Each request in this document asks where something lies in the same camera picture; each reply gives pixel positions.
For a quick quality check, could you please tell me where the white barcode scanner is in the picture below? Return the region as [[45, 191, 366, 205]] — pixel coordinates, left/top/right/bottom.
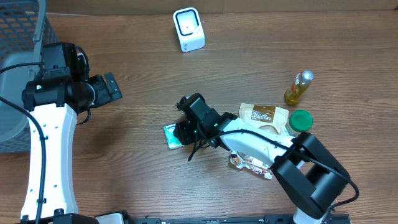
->
[[173, 7, 205, 52]]

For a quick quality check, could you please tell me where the yellow drink bottle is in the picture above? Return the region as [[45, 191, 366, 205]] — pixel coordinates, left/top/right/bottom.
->
[[284, 70, 313, 105]]

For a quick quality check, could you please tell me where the teal tissue pack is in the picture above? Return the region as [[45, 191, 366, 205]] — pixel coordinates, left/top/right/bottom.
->
[[164, 124, 183, 150]]

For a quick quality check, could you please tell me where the green lid jar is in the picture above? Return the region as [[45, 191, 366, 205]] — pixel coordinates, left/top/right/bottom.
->
[[286, 110, 313, 136]]

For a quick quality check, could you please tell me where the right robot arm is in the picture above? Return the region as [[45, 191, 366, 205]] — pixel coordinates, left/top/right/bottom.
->
[[174, 93, 353, 223]]

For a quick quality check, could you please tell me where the teal snack packet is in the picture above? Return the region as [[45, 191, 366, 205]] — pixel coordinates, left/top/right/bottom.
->
[[280, 127, 290, 137]]

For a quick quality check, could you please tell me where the grey plastic mesh basket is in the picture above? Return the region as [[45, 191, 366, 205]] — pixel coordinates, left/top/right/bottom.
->
[[1, 0, 59, 153]]

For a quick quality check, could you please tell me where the brown nut pouch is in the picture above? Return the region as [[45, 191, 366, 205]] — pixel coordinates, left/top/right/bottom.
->
[[239, 103, 289, 134]]

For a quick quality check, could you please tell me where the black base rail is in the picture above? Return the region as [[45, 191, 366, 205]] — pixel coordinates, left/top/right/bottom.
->
[[96, 213, 352, 224]]

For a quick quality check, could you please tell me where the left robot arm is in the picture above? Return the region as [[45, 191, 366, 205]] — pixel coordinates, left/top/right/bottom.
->
[[21, 42, 122, 223]]

